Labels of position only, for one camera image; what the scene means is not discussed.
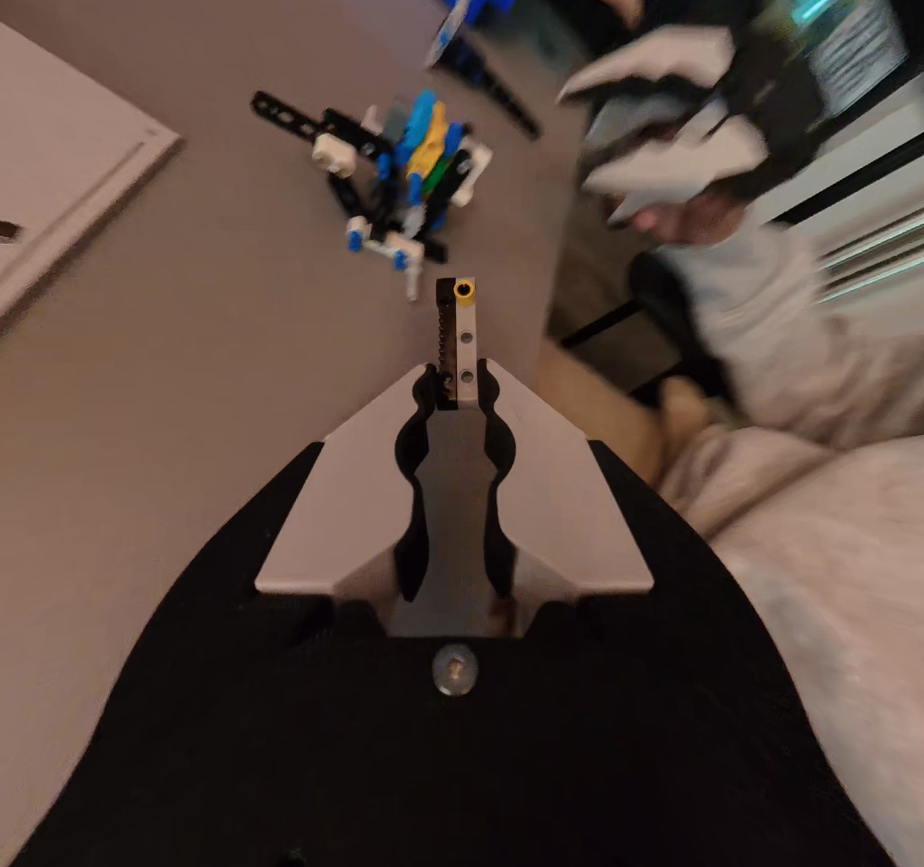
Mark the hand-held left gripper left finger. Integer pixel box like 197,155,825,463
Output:
255,362,439,637

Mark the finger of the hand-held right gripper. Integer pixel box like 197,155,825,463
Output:
581,105,770,227
556,24,736,106

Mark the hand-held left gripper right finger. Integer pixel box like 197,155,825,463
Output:
475,358,655,638

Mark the grey lego beam with yellow pin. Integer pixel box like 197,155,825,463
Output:
435,276,479,411

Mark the person's right forearm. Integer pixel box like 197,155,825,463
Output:
650,206,924,453

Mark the black lego beam with disc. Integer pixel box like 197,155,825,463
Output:
424,0,542,140

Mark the multicoloured lego assembly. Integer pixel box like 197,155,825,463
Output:
249,88,495,303

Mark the person's right hand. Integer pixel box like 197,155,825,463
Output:
634,187,733,249

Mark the person's grey clothing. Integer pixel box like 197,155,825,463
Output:
653,427,924,867

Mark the white instruction booklet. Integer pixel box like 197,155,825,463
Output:
0,21,183,323

